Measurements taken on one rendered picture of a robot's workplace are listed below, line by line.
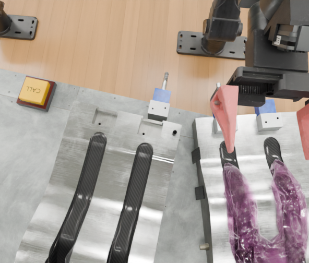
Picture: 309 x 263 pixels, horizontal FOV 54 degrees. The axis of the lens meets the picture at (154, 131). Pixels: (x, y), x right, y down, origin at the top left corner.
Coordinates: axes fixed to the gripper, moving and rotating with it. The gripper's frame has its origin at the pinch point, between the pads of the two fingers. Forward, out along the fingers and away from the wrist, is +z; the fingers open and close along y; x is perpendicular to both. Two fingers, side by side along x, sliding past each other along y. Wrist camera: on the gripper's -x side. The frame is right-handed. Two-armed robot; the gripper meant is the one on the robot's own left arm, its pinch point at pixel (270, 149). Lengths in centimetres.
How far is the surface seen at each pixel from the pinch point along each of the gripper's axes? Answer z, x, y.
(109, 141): -5.6, 31.1, -24.1
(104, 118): -11.6, 33.9, -26.4
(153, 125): -11.0, 33.9, -14.7
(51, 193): 7.1, 31.2, -35.2
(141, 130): -9.4, 33.9, -17.3
